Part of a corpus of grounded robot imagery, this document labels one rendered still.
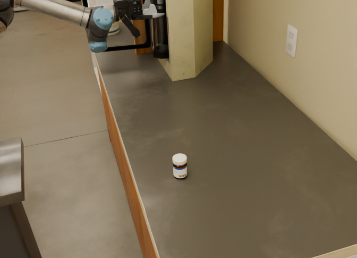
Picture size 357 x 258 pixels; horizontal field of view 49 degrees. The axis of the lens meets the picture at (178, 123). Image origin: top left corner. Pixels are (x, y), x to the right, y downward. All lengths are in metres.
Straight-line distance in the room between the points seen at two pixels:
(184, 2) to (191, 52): 0.23
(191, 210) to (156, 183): 0.16
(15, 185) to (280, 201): 0.82
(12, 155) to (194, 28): 0.89
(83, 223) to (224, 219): 1.49
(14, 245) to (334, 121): 1.22
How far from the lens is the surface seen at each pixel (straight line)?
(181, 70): 1.80
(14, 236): 1.55
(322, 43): 1.49
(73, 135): 3.26
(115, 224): 2.45
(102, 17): 1.56
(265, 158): 1.34
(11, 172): 1.43
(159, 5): 1.78
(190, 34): 1.75
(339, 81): 1.44
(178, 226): 1.11
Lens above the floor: 1.76
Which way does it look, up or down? 33 degrees down
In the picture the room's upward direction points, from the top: 3 degrees counter-clockwise
